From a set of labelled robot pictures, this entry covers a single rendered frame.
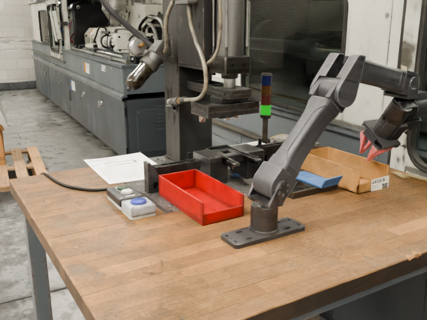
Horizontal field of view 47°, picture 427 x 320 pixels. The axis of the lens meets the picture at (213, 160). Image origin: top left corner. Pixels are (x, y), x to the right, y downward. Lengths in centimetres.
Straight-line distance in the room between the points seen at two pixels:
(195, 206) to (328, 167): 49
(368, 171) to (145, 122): 329
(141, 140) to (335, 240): 363
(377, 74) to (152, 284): 72
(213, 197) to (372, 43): 88
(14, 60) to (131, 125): 620
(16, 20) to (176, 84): 898
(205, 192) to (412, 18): 85
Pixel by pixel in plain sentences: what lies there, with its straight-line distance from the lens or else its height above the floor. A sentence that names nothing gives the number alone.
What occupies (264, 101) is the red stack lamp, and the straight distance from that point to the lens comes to 174.
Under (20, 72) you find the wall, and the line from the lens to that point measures 1058.
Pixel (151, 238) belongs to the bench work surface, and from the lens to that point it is 114.
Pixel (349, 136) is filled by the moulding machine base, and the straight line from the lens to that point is 198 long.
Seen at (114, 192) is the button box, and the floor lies 93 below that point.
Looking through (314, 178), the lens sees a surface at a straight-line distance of 149.
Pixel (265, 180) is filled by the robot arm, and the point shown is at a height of 104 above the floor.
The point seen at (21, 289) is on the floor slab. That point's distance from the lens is 287.
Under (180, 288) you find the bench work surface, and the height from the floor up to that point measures 90.
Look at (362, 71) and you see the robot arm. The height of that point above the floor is 126.
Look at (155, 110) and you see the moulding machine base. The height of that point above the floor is 54.
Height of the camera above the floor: 138
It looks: 16 degrees down
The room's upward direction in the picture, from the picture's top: straight up
